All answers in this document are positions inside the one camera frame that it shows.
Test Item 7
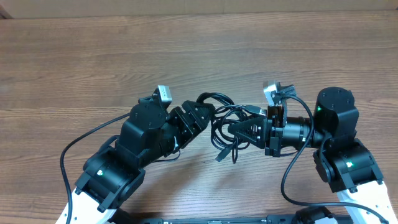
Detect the black usb cable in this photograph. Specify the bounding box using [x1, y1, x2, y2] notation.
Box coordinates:
[195, 91, 268, 165]

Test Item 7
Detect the camera cable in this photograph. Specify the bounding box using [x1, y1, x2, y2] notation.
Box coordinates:
[59, 112, 131, 224]
[278, 83, 389, 224]

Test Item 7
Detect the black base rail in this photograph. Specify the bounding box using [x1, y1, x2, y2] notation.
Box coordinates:
[108, 205, 355, 224]

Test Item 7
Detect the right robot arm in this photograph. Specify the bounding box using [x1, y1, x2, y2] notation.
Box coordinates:
[228, 83, 397, 223]

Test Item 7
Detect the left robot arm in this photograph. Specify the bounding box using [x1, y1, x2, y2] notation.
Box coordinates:
[58, 94, 215, 223]

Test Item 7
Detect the left camera cable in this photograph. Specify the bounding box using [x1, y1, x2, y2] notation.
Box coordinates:
[59, 112, 131, 224]

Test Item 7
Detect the right camera cable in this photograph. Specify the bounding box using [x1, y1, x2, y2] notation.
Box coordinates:
[278, 83, 389, 224]

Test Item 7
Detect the cardboard back panel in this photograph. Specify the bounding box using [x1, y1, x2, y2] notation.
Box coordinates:
[1, 0, 397, 19]

